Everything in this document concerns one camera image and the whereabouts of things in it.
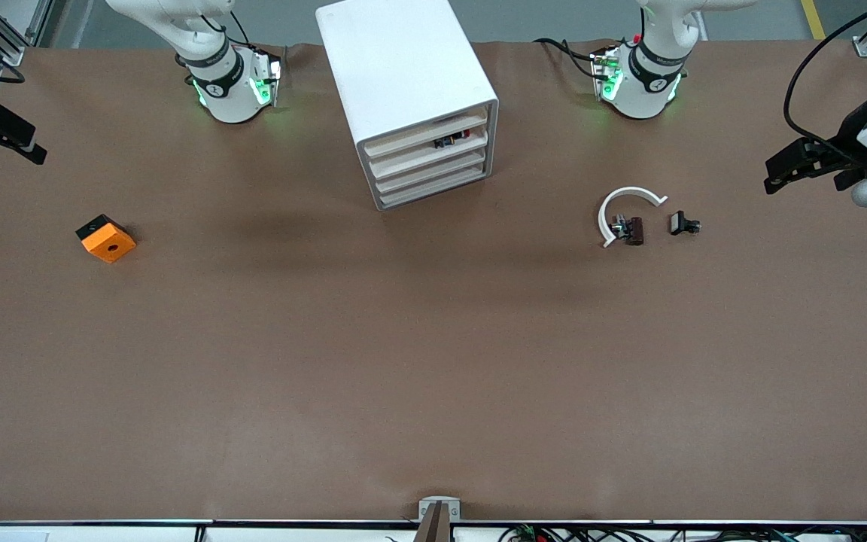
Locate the orange and black button box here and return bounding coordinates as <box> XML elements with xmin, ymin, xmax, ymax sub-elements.
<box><xmin>75</xmin><ymin>214</ymin><xmax>137</xmax><ymax>264</ymax></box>

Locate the black arm base cable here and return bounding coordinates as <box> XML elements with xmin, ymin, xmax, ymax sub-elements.
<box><xmin>534</xmin><ymin>36</ymin><xmax>607</xmax><ymax>81</ymax></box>

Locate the brown button component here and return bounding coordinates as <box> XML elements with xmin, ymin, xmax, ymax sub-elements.
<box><xmin>610</xmin><ymin>215</ymin><xmax>646</xmax><ymax>247</ymax></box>

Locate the white curved plastic ring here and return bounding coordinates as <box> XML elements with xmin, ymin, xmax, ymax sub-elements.
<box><xmin>598</xmin><ymin>186</ymin><xmax>669</xmax><ymax>249</ymax></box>

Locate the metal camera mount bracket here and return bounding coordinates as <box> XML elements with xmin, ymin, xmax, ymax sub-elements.
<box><xmin>415</xmin><ymin>497</ymin><xmax>461</xmax><ymax>542</ymax></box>

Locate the white table edge rail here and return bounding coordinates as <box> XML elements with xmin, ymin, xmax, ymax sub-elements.
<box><xmin>0</xmin><ymin>519</ymin><xmax>867</xmax><ymax>542</ymax></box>

